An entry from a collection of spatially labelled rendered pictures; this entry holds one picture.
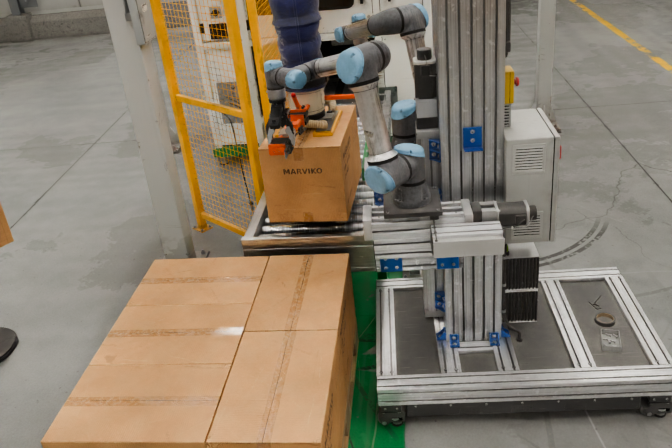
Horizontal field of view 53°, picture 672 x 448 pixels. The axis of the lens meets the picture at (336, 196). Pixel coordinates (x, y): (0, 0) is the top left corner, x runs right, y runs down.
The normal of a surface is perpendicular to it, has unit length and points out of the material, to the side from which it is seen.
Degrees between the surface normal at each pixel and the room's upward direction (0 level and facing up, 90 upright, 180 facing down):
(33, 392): 0
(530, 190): 90
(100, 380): 0
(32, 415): 0
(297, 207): 90
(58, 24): 90
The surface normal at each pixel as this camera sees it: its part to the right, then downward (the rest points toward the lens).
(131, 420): -0.10, -0.89
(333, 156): -0.15, 0.44
